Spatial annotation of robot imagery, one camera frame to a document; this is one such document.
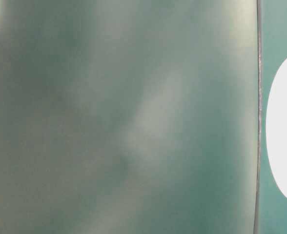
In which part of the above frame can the white round bowl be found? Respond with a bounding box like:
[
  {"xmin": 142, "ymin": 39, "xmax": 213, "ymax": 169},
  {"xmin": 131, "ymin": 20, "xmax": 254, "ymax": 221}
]
[{"xmin": 266, "ymin": 58, "xmax": 287, "ymax": 198}]

